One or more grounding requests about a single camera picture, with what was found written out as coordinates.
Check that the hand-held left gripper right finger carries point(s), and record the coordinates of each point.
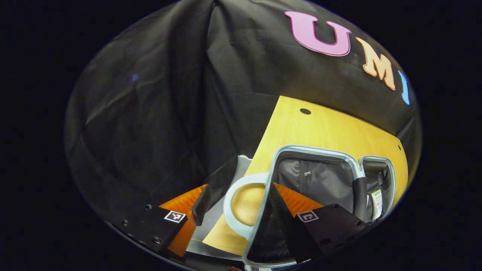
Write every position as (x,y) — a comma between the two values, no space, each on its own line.
(286,226)

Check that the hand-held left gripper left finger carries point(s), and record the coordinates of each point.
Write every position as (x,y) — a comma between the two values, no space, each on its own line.
(201,207)

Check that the light blue suitcase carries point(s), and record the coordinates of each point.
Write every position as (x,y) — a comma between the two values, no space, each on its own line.
(320,180)

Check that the white tube with green end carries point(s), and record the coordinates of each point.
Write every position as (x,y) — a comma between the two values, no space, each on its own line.
(376,207)

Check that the black backdrop cloth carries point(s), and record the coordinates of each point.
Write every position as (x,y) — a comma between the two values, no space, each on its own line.
(150,113)

